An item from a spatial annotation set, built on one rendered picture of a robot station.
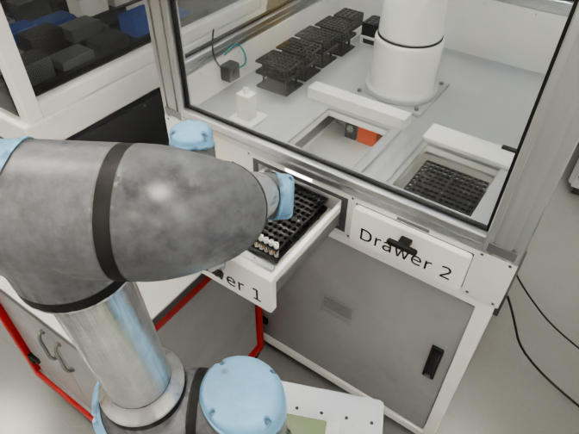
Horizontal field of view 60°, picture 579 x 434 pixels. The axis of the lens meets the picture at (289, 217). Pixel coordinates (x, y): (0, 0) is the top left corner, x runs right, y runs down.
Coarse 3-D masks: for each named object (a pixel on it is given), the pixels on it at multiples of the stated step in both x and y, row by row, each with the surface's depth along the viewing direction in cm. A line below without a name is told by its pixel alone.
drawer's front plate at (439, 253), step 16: (368, 208) 120; (352, 224) 124; (368, 224) 121; (384, 224) 118; (400, 224) 116; (352, 240) 127; (384, 240) 121; (416, 240) 115; (432, 240) 113; (400, 256) 121; (432, 256) 115; (448, 256) 112; (464, 256) 109; (432, 272) 118; (464, 272) 112
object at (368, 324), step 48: (336, 240) 136; (288, 288) 164; (336, 288) 149; (384, 288) 136; (432, 288) 125; (288, 336) 183; (336, 336) 164; (384, 336) 148; (432, 336) 136; (480, 336) 124; (336, 384) 181; (384, 384) 163; (432, 384) 148; (432, 432) 162
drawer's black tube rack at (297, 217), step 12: (300, 192) 129; (312, 192) 129; (300, 204) 125; (312, 204) 126; (300, 216) 122; (312, 216) 126; (264, 228) 120; (276, 228) 119; (288, 228) 119; (300, 228) 123; (276, 240) 120; (288, 240) 117; (264, 252) 117
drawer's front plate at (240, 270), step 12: (228, 264) 110; (240, 264) 107; (252, 264) 107; (216, 276) 116; (240, 276) 110; (252, 276) 107; (264, 276) 104; (240, 288) 113; (264, 288) 107; (252, 300) 112; (264, 300) 109; (276, 300) 110
